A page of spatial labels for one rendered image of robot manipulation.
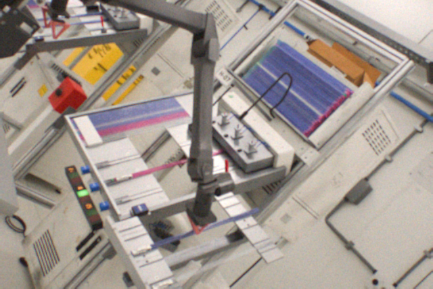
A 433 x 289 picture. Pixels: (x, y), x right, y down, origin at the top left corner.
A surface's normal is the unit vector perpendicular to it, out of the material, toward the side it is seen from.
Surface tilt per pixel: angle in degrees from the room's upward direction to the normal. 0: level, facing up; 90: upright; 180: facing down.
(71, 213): 90
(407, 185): 90
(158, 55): 90
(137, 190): 48
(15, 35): 90
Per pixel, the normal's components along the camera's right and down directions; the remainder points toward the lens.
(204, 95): 0.52, -0.04
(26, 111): -0.53, -0.45
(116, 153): 0.08, -0.81
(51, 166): 0.48, 0.54
